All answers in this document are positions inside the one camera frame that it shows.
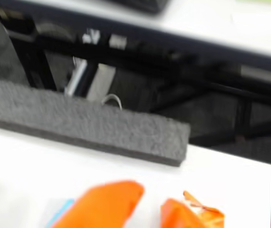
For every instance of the blue paper bundle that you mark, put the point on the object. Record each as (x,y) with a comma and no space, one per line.
(61,213)

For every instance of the orange paper bundle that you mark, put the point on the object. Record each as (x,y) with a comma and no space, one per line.
(211,213)

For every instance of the white table with black edge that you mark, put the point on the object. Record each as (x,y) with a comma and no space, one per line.
(220,23)

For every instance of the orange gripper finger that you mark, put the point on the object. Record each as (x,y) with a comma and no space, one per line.
(106,204)
(175,216)

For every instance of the dark grey foam strip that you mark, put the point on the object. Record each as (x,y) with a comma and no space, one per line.
(78,123)

